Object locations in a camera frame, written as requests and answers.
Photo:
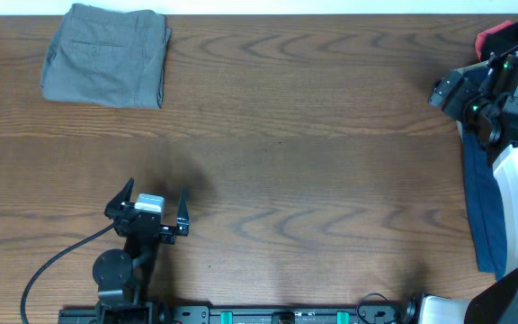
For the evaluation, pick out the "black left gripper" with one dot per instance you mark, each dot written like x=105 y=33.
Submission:
x=167 y=235

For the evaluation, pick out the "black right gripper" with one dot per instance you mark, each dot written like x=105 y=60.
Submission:
x=466 y=89

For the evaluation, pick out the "grey shorts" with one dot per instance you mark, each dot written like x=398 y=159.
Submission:
x=110 y=58

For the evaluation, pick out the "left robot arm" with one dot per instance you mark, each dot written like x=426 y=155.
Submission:
x=123 y=275

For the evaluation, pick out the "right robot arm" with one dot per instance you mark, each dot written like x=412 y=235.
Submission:
x=499 y=302

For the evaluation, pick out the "black garment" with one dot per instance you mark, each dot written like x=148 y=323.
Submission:
x=496 y=40

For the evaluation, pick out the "red garment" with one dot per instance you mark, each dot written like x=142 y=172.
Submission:
x=497 y=40

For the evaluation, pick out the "navy blue shorts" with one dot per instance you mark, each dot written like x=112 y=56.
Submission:
x=484 y=206

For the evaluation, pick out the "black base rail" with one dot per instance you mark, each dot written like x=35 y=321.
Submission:
x=373 y=308

